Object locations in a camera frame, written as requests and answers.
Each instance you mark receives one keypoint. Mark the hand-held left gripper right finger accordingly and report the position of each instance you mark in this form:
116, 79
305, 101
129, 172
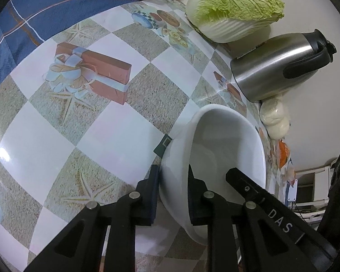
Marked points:
194, 204

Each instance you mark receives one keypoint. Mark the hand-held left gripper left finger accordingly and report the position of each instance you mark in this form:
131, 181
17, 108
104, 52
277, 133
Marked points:
153, 197

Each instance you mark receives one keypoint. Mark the white square bowl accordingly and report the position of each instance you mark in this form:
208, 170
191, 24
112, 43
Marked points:
229, 141

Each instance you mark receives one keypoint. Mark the white power strip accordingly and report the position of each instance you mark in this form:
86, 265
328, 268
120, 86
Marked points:
292, 191

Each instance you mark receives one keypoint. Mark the white metal rack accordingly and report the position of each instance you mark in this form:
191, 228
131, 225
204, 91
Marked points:
320, 175

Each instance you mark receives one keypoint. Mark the orange snack packet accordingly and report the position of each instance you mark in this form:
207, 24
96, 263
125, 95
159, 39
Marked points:
283, 154

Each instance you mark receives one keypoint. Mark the stainless steel thermos jug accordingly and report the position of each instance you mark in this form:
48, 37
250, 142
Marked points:
260, 68

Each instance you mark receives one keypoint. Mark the napa cabbage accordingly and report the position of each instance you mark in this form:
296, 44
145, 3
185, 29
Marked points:
235, 8

